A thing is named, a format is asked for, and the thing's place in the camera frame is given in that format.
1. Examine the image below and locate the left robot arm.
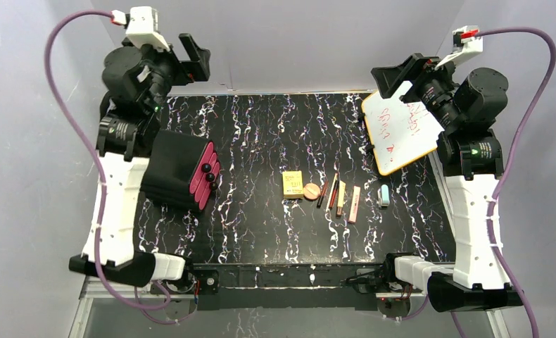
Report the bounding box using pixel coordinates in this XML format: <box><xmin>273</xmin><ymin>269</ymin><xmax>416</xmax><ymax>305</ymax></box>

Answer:
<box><xmin>69</xmin><ymin>33</ymin><xmax>220</xmax><ymax>287</ymax></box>

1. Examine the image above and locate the white cosmetic pencil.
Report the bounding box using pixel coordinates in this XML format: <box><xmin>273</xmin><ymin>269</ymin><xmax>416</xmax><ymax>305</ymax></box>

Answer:
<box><xmin>325</xmin><ymin>173</ymin><xmax>339</xmax><ymax>211</ymax></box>

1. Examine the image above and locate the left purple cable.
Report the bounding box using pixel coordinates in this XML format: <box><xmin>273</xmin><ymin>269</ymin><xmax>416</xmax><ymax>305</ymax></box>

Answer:
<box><xmin>43</xmin><ymin>10</ymin><xmax>186</xmax><ymax>326</ymax></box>

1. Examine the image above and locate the round peach compact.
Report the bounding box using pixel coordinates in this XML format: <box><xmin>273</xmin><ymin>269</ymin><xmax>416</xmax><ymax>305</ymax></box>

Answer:
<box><xmin>303</xmin><ymin>183</ymin><xmax>321</xmax><ymax>201</ymax></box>

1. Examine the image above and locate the gold beige concealer tube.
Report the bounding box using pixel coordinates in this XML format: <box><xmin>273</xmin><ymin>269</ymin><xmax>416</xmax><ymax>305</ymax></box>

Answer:
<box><xmin>336</xmin><ymin>180</ymin><xmax>346</xmax><ymax>218</ymax></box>

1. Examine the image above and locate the pink lipstick box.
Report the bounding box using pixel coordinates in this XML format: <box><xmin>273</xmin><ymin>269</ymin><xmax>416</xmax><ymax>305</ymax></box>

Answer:
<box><xmin>348</xmin><ymin>186</ymin><xmax>361</xmax><ymax>224</ymax></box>

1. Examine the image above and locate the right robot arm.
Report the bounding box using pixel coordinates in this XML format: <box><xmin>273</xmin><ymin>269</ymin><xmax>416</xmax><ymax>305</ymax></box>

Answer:
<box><xmin>371</xmin><ymin>53</ymin><xmax>523</xmax><ymax>312</ymax></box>

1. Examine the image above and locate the red lip pencil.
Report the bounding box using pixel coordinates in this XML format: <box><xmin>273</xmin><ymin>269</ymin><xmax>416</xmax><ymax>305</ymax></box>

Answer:
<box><xmin>328</xmin><ymin>180</ymin><xmax>340</xmax><ymax>209</ymax></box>

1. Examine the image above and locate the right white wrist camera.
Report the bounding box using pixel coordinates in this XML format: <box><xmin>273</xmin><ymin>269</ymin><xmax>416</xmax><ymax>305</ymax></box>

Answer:
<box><xmin>435</xmin><ymin>25</ymin><xmax>484</xmax><ymax>70</ymax></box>

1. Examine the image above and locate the yellow makeup box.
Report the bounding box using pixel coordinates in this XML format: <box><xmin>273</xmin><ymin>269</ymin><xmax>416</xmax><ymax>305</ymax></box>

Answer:
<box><xmin>282</xmin><ymin>170</ymin><xmax>304</xmax><ymax>199</ymax></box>

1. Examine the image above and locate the black red eyeliner pencil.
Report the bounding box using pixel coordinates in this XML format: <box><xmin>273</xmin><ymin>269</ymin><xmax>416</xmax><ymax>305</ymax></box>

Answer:
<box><xmin>316</xmin><ymin>182</ymin><xmax>329</xmax><ymax>208</ymax></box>

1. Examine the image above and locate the pink bottom drawer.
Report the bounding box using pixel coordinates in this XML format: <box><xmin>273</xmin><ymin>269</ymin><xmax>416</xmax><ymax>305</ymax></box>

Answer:
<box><xmin>195</xmin><ymin>173</ymin><xmax>219</xmax><ymax>211</ymax></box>

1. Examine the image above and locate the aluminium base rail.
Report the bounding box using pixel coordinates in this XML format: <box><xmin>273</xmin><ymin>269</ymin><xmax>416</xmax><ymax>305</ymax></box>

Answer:
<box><xmin>68</xmin><ymin>261</ymin><xmax>512</xmax><ymax>338</ymax></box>

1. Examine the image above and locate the black drawer organizer cabinet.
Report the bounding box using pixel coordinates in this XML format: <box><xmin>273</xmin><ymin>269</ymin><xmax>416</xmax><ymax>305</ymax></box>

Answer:
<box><xmin>140</xmin><ymin>130</ymin><xmax>213</xmax><ymax>212</ymax></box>

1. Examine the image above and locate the white dry-erase board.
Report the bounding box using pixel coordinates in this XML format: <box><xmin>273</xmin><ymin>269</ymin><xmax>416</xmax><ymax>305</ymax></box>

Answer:
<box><xmin>361</xmin><ymin>81</ymin><xmax>443</xmax><ymax>176</ymax></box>

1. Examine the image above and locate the light blue eraser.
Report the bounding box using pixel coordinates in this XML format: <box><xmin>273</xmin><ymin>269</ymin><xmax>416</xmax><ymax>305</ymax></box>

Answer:
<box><xmin>378</xmin><ymin>184</ymin><xmax>391</xmax><ymax>208</ymax></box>

